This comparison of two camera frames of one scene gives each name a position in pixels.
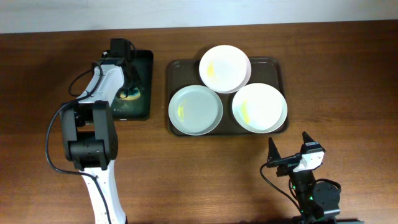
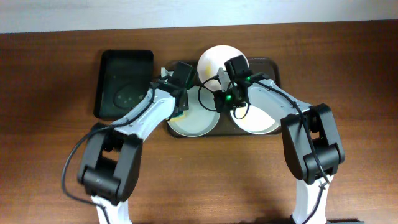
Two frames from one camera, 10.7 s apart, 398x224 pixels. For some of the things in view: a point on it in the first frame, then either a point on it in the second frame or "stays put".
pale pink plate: (224, 69) stays put
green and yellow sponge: (132, 94) to (179, 116)
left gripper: (138, 78) to (185, 107)
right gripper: (273, 153) to (221, 104)
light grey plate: (195, 110) stays put
